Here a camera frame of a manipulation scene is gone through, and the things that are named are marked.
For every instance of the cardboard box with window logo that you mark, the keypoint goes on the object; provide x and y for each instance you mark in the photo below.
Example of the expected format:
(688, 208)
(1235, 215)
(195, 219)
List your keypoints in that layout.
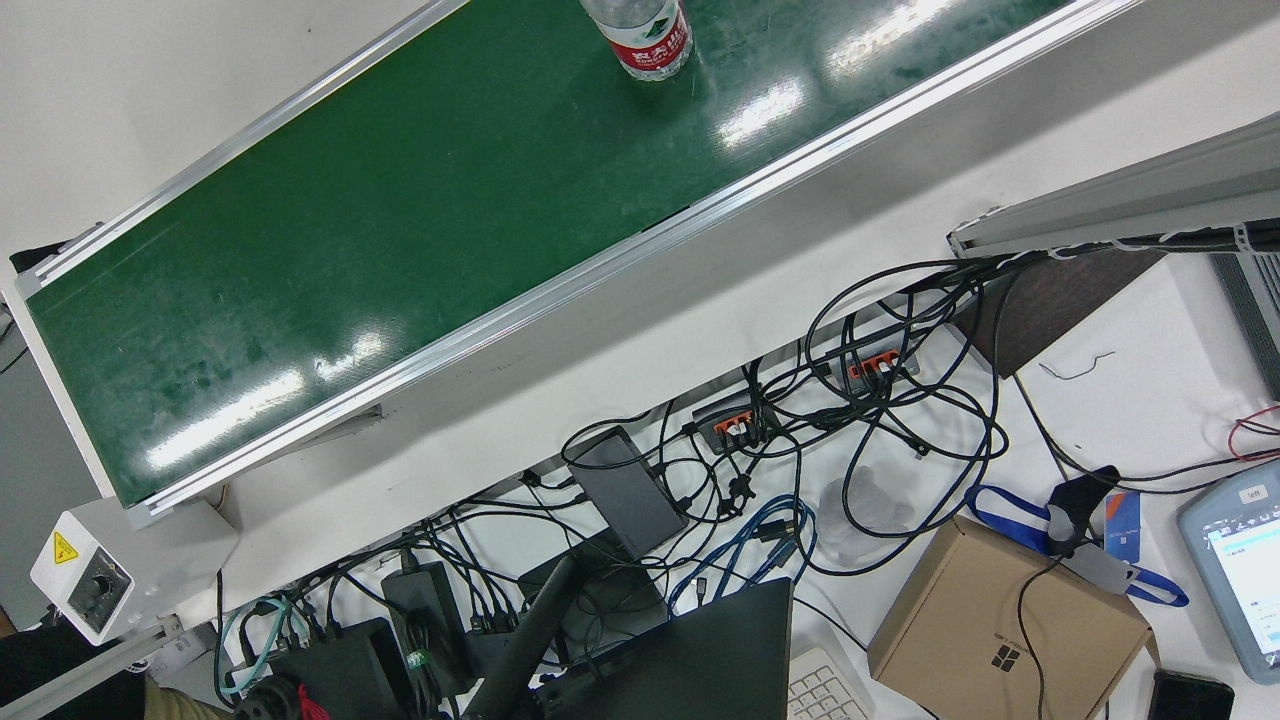
(1000, 620)

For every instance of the white keyboard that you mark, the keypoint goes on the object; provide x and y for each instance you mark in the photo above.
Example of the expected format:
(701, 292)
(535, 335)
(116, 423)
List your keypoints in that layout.
(825, 690)

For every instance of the black phone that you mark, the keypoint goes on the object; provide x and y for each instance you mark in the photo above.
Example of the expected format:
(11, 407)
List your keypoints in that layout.
(1190, 695)

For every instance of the black rectangular box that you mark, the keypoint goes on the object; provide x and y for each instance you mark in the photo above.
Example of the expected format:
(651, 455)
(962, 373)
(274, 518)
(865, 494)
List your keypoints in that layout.
(340, 670)

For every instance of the white conveyor control box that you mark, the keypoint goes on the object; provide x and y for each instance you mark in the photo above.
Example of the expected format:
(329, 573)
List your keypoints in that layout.
(130, 570)

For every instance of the dark brown panel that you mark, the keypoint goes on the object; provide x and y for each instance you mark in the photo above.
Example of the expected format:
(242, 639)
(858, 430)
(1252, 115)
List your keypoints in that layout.
(1060, 310)

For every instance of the black power adapter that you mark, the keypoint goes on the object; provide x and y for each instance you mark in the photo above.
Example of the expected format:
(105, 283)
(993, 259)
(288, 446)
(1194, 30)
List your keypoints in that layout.
(425, 620)

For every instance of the clear plastic bag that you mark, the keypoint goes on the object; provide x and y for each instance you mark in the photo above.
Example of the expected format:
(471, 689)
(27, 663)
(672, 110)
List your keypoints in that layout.
(865, 515)

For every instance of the clear water bottle red cap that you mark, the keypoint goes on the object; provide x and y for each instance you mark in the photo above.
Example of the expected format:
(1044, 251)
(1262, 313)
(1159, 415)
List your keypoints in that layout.
(650, 40)

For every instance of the grey flat docking box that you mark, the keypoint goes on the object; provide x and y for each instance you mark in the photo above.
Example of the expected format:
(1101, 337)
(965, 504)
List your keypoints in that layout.
(630, 495)

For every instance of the aluminium profile post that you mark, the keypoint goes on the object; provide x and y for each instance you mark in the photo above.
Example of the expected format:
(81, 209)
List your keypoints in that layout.
(1120, 200)

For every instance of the black round object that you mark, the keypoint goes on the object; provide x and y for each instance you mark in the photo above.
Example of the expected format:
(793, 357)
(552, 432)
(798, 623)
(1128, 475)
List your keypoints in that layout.
(275, 700)

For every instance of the aluminium support bar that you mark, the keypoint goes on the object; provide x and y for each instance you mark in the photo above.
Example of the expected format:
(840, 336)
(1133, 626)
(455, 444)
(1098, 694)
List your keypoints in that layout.
(90, 670)

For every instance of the power strip orange switches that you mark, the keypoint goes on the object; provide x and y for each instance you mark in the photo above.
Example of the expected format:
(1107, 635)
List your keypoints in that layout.
(730, 420)
(880, 365)

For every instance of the black finned power box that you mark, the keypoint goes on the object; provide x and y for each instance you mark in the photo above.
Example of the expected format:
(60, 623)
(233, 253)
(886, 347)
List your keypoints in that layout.
(1255, 320)

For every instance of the grey teach pendant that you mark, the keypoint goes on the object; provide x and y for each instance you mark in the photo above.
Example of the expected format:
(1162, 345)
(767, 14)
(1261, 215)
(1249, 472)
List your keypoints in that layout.
(1240, 575)

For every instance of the blue orange badge card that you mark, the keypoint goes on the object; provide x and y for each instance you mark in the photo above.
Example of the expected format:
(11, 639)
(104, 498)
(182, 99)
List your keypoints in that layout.
(1122, 525)

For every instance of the black monitor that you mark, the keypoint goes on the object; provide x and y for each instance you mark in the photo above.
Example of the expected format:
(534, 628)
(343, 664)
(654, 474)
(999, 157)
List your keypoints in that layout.
(700, 660)

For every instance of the green conveyor belt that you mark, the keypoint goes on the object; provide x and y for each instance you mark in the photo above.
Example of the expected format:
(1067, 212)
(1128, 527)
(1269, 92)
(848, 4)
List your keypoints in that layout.
(400, 250)

